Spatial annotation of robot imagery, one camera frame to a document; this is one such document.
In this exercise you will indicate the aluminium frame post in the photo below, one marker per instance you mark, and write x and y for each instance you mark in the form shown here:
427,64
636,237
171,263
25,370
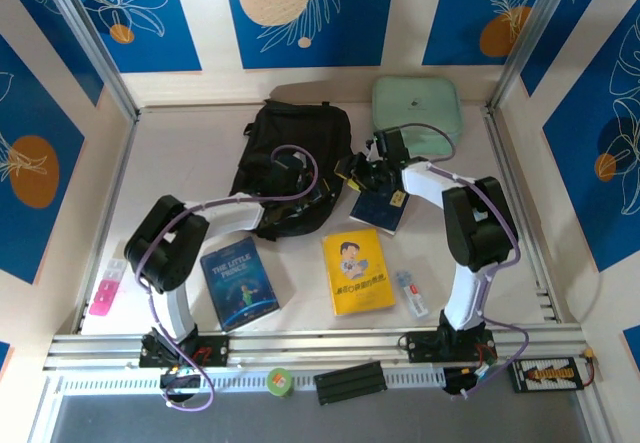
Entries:
530,33
95,48

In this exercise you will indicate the dark blue notebook yellow label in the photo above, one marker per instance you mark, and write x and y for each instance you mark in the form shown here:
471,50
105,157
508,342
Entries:
375,213

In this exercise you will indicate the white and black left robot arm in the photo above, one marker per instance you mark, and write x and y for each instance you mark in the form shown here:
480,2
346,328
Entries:
230,215

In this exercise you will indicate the black student backpack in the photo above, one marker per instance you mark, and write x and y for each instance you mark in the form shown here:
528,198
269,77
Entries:
295,128

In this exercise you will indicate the green tape roll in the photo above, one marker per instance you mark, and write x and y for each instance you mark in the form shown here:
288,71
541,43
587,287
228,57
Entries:
279,382

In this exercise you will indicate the aluminium mounting rail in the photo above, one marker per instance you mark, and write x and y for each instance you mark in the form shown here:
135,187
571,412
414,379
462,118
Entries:
320,343

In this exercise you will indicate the yellow cartoon cover book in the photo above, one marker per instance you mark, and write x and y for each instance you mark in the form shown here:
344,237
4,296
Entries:
357,273

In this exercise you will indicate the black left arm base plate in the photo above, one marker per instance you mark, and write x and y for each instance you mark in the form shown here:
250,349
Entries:
212,350

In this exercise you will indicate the pink and white plastic case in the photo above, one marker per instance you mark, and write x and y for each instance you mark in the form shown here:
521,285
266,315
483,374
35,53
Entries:
106,293

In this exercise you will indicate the black ridged block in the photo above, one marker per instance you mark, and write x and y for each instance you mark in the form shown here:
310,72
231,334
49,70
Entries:
350,383

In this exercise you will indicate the black power board yellow connectors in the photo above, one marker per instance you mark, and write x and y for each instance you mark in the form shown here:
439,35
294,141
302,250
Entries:
545,375

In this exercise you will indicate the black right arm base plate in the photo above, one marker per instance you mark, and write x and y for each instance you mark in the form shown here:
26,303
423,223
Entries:
420,345

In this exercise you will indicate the blue Little Prince book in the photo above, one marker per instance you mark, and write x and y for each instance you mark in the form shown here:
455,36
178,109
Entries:
240,283

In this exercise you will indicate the mint green zip pouch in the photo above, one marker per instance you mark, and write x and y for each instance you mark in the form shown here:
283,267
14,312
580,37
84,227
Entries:
420,103

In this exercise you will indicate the clear plastic box red label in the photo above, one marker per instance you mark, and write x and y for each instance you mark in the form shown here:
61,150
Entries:
414,295

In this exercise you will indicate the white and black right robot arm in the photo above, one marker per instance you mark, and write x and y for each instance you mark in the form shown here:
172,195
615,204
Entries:
425,183

